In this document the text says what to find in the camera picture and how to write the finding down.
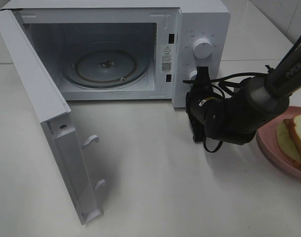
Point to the white lower timer knob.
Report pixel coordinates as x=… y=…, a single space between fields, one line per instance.
x=192 y=75

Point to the white upper power knob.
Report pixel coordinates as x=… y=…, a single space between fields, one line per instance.
x=202 y=47

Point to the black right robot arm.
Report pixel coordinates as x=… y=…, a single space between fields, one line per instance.
x=231 y=109

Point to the white microwave oven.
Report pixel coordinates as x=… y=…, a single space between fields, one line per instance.
x=164 y=28

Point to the glass microwave turntable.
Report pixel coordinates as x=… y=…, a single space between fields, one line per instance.
x=104 y=64

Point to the white microwave door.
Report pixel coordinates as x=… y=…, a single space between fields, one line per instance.
x=53 y=113

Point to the pink round plate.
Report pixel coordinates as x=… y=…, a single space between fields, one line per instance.
x=267 y=142

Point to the white bread sandwich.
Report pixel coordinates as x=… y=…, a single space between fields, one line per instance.
x=288 y=134

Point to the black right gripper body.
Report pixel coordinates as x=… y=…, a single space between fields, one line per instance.
x=206 y=109

